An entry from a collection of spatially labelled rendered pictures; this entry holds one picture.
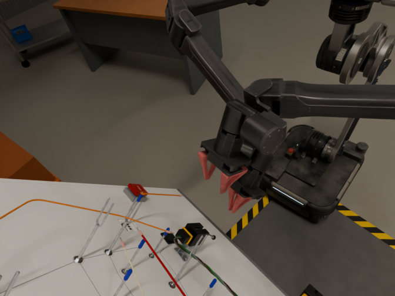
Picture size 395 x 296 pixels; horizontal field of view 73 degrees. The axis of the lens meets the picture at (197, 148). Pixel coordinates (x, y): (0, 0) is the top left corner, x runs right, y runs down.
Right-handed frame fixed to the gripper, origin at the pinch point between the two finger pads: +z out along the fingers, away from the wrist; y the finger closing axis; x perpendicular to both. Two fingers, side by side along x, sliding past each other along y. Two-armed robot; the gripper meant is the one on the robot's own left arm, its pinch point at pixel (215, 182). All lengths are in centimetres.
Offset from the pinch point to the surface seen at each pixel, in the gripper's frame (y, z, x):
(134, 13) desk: -206, -8, 90
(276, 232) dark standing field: -13, 89, 104
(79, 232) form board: -11.0, 12.9, -27.0
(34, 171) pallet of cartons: -157, 105, -8
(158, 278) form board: 4.6, 18.0, -15.7
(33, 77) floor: -364, 109, 41
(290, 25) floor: -179, -26, 299
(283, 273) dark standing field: 6, 98, 89
